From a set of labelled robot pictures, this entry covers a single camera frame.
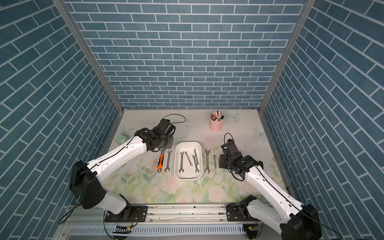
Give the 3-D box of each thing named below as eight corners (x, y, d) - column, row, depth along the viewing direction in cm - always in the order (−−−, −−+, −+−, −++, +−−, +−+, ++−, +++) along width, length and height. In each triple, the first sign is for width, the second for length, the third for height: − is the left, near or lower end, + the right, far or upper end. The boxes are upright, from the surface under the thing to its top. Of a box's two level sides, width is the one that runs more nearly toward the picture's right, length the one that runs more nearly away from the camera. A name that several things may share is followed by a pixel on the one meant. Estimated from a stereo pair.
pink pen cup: (209, 131, 109) (210, 123, 102) (209, 122, 114) (209, 114, 107) (223, 131, 109) (225, 123, 102) (222, 122, 114) (223, 114, 107)
